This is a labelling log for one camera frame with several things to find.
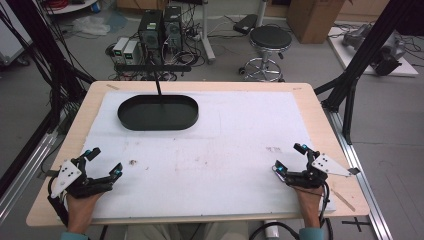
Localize person's right hand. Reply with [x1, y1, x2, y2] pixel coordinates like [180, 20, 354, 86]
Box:
[293, 184, 326, 230]

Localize person's left hand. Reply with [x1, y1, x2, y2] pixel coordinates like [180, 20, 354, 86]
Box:
[64, 191, 105, 234]

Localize white power supply unit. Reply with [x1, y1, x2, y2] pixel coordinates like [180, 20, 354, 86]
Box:
[112, 36, 130, 64]
[122, 39, 140, 66]

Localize aluminium rail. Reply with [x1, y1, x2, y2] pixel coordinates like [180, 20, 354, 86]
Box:
[324, 108, 395, 240]
[0, 129, 59, 225]

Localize white foam mat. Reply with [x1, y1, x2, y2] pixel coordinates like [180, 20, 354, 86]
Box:
[63, 90, 337, 220]

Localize black round stool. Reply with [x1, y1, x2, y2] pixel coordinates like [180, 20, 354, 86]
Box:
[238, 25, 293, 83]

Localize white plastic bag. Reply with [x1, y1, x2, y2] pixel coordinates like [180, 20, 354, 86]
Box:
[71, 14, 112, 37]

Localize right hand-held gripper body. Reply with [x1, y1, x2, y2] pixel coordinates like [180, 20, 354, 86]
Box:
[283, 151, 362, 190]

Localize black camera stand pole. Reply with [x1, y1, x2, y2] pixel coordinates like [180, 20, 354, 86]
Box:
[114, 63, 193, 116]

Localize black flat device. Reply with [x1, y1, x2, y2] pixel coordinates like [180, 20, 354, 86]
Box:
[232, 13, 259, 36]

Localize white board with grey equipment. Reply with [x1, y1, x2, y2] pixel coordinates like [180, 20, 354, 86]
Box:
[327, 23, 420, 78]

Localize person's legs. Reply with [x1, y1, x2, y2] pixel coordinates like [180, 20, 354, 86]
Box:
[124, 222, 250, 240]

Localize black hose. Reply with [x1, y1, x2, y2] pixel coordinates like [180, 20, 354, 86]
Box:
[248, 221, 301, 240]

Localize cardboard box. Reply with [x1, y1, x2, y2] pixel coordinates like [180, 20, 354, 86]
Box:
[287, 0, 348, 45]

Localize thin wooden stick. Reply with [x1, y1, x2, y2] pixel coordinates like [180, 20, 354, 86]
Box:
[330, 188, 357, 213]

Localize white metal table leg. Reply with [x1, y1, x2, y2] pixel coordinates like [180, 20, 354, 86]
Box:
[198, 0, 217, 65]

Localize black oval tray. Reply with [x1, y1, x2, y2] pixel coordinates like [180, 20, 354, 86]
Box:
[117, 94, 200, 132]

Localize black metal frame stand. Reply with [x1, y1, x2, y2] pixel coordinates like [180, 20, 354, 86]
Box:
[313, 0, 424, 146]
[0, 0, 98, 201]

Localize black computer tower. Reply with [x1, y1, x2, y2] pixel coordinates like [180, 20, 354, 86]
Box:
[137, 9, 165, 64]
[163, 5, 184, 52]

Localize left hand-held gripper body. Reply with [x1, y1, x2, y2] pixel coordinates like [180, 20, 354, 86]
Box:
[49, 156, 116, 200]

